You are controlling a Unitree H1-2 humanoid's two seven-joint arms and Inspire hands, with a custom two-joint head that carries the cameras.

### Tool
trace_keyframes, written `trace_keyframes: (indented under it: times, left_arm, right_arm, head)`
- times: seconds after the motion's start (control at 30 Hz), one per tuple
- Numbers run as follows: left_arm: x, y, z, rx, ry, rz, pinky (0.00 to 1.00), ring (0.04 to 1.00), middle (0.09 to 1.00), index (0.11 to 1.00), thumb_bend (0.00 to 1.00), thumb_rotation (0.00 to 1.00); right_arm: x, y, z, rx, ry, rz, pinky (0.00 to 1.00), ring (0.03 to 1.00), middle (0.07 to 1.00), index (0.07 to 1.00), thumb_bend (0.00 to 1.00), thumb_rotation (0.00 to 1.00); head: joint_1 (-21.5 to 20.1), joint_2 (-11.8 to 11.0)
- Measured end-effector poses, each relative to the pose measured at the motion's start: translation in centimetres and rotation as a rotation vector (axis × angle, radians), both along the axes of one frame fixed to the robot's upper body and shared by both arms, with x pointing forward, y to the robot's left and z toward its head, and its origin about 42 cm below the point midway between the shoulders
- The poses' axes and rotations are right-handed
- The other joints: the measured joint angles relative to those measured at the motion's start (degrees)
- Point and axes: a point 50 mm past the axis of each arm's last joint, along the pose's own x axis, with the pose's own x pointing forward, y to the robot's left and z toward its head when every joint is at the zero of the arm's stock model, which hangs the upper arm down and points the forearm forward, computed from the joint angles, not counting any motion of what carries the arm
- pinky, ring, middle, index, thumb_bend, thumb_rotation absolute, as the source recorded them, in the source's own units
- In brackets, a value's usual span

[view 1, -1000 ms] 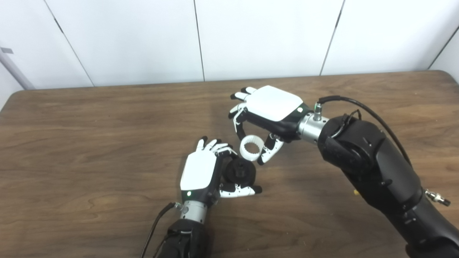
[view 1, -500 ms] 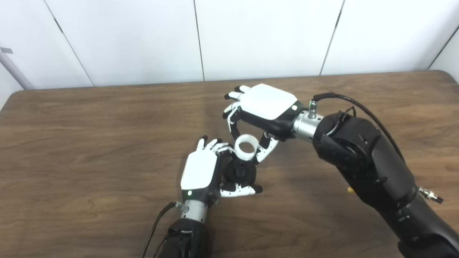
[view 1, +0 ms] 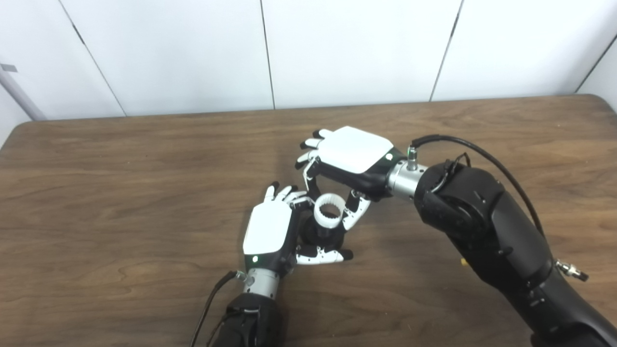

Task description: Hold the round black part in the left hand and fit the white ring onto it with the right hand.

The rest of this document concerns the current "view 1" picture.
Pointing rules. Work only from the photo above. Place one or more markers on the white and black left hand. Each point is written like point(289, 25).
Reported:
point(267, 226)

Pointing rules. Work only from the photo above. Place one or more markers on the white and black right hand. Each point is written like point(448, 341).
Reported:
point(354, 149)

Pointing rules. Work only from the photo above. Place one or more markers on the round black part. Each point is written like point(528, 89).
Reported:
point(313, 234)

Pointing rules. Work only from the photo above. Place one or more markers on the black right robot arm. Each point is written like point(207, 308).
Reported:
point(487, 221)

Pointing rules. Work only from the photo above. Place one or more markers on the grey wall pole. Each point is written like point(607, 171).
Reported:
point(19, 94)

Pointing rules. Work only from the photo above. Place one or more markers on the small grey pole bracket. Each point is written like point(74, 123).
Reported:
point(7, 68)

